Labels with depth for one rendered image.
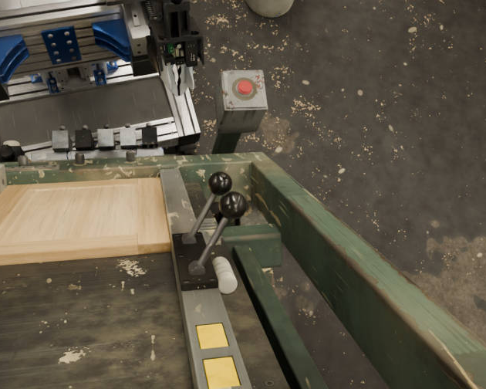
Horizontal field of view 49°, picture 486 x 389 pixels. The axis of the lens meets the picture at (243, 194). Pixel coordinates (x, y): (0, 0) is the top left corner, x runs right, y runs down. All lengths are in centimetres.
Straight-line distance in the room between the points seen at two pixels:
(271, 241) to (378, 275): 43
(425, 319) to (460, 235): 202
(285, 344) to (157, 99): 161
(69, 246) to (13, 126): 133
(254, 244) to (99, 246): 34
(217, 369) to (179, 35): 50
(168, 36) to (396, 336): 53
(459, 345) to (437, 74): 238
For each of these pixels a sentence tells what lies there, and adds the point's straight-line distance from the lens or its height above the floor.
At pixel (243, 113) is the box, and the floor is 91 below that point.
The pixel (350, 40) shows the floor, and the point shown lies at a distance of 281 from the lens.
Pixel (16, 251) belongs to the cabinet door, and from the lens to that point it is 98.
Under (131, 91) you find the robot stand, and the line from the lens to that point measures 226.
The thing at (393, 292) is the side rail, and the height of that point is 160.
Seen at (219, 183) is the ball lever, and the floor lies 146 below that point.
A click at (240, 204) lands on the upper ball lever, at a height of 156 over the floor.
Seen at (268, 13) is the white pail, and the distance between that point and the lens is 272.
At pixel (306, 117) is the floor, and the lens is 254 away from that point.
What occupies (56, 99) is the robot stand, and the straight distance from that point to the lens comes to 227.
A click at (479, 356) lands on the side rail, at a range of 60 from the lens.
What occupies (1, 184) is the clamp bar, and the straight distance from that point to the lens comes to 140.
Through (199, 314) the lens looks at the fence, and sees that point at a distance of 66.
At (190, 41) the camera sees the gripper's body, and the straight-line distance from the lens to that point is 86.
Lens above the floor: 224
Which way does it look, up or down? 72 degrees down
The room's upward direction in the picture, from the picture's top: 30 degrees clockwise
